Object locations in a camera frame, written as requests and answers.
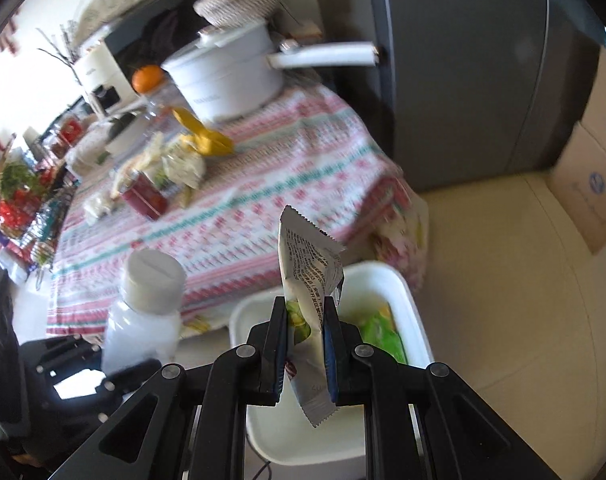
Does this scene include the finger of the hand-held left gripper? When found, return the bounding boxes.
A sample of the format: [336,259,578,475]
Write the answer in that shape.
[58,358,162,428]
[20,336,104,376]

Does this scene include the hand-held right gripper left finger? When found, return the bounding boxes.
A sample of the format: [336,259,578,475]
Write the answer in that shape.
[48,296,290,480]

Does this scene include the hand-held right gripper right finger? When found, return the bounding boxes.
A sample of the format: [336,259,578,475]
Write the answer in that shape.
[323,296,556,480]

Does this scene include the white yogurt bottle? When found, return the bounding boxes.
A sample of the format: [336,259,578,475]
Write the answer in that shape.
[102,249,188,378]

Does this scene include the white green snack wrapper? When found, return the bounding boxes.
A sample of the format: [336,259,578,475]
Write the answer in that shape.
[278,205,347,428]

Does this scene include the white plastic bin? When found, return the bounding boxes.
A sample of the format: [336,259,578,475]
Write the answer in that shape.
[229,260,435,465]

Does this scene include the green snack packet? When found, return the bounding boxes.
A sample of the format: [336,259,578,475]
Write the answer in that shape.
[355,305,409,366]

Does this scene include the floral table cover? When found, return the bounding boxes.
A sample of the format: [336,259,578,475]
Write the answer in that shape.
[370,180,430,293]

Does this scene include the crumpled white wrapper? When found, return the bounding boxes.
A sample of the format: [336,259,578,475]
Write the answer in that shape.
[83,192,116,221]

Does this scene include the pile of colourful decorations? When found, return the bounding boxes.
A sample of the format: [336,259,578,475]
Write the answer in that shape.
[0,115,80,273]

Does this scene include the red snack packet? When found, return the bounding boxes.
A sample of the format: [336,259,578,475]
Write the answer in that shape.
[120,172,170,221]

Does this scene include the patterned striped tablecloth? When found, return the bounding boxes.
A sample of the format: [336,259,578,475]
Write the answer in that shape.
[45,82,431,341]

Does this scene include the white ribbed vase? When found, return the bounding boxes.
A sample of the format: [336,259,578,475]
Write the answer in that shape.
[65,132,108,176]

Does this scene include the white green snack bag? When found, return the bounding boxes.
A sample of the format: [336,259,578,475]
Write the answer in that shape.
[160,140,206,191]

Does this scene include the white bowl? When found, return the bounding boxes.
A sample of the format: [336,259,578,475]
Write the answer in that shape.
[103,112,151,156]

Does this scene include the clear plastic container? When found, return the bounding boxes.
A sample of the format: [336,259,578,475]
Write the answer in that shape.
[143,82,190,127]

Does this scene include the white electric pot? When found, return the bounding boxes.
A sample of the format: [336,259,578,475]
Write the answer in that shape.
[160,20,381,123]

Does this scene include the white coffee machine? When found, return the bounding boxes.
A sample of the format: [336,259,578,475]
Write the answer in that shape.
[73,35,144,118]

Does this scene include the large orange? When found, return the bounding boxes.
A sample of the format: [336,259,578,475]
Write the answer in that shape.
[131,64,165,95]

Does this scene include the dried branches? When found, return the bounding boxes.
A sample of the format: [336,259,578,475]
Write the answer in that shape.
[35,22,86,92]

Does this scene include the grey refrigerator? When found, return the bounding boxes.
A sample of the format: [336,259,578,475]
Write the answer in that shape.
[363,0,604,193]

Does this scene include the cardboard box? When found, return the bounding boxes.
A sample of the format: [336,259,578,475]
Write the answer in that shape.
[548,47,606,256]

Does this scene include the black appliance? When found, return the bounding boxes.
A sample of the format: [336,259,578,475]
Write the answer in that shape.
[103,0,264,73]

